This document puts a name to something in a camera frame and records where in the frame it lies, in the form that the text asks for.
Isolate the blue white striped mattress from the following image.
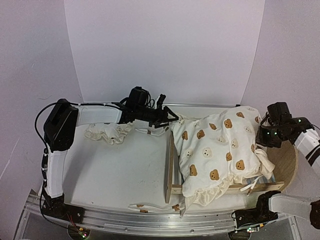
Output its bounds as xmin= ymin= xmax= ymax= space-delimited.
xmin=242 ymin=174 xmax=276 ymax=185

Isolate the wooden pet bed frame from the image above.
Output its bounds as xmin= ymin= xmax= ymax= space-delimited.
xmin=165 ymin=131 xmax=292 ymax=201

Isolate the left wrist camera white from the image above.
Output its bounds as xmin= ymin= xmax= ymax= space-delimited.
xmin=152 ymin=94 xmax=166 ymax=109

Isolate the small bear print pillow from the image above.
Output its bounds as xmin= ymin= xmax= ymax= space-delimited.
xmin=84 ymin=123 xmax=132 ymax=145

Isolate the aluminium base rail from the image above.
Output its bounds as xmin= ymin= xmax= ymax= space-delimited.
xmin=23 ymin=189 xmax=295 ymax=235

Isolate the bear print cushion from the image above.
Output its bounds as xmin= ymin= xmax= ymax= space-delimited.
xmin=128 ymin=105 xmax=275 ymax=216

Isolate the small circuit board with leds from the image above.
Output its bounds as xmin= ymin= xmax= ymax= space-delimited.
xmin=67 ymin=225 xmax=91 ymax=240

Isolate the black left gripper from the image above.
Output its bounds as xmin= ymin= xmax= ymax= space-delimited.
xmin=136 ymin=105 xmax=179 ymax=129

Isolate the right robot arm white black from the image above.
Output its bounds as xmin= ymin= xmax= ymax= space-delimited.
xmin=231 ymin=102 xmax=320 ymax=233

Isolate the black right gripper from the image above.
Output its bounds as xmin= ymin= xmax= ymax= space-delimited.
xmin=256 ymin=125 xmax=288 ymax=149

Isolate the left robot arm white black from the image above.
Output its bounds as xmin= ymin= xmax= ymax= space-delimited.
xmin=40 ymin=86 xmax=178 ymax=223

